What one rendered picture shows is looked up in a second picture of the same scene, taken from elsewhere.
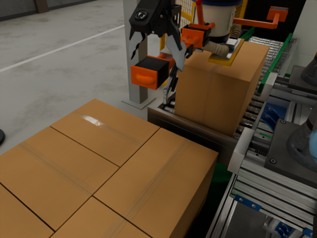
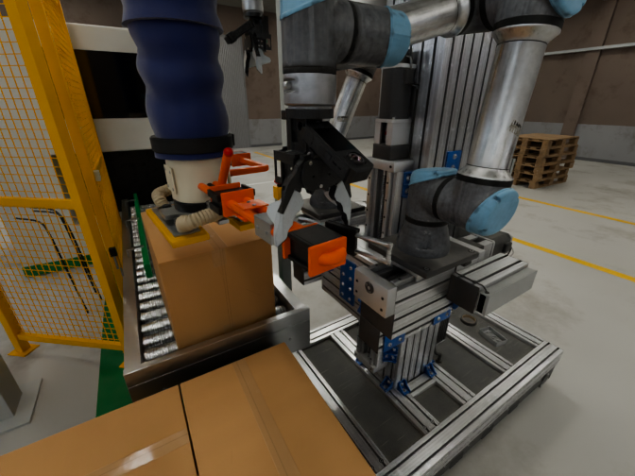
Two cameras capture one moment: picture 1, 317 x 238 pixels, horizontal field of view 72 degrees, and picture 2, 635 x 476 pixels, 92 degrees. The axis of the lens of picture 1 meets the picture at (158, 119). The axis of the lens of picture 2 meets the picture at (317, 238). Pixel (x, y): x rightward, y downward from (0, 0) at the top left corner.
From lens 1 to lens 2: 54 cm
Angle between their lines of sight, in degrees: 54
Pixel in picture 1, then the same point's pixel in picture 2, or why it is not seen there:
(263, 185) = (414, 303)
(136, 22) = (362, 167)
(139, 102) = (11, 414)
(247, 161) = (400, 290)
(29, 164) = not seen: outside the picture
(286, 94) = not seen: hidden behind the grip
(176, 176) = (287, 411)
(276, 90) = not seen: hidden behind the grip
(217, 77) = (231, 252)
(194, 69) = (191, 260)
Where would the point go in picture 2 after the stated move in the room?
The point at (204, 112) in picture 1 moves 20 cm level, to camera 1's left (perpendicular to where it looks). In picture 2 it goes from (229, 311) to (187, 343)
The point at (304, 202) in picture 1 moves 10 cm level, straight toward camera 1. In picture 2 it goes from (439, 291) to (460, 312)
